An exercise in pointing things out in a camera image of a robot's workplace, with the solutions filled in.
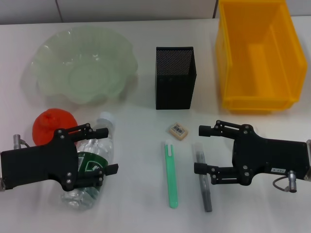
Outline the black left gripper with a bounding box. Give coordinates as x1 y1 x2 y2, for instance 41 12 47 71
0 123 119 192

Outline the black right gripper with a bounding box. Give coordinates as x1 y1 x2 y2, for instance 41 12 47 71
193 119 311 186

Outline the clear bottle with green label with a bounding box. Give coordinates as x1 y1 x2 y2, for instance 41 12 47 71
60 111 116 212

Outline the grey marker pen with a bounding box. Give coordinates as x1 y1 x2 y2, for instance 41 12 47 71
193 142 213 213

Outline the beige eraser with barcode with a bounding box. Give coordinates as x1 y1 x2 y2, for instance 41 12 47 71
168 123 189 141

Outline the red pomegranate toy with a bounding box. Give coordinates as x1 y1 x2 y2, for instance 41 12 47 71
32 108 79 146

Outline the black mesh pen holder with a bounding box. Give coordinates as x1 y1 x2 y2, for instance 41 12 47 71
155 46 197 110

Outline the pale green glass fruit plate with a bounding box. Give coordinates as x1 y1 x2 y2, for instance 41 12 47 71
31 26 139 105

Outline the yellow plastic bin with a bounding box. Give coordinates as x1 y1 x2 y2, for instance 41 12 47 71
215 0 307 115

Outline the grey right gripper cable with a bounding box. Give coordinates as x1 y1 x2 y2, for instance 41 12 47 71
272 170 299 194

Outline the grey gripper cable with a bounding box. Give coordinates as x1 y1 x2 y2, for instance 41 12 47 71
12 133 31 149
272 170 299 194

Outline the grey left gripper cable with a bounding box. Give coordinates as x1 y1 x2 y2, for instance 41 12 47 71
12 133 31 149

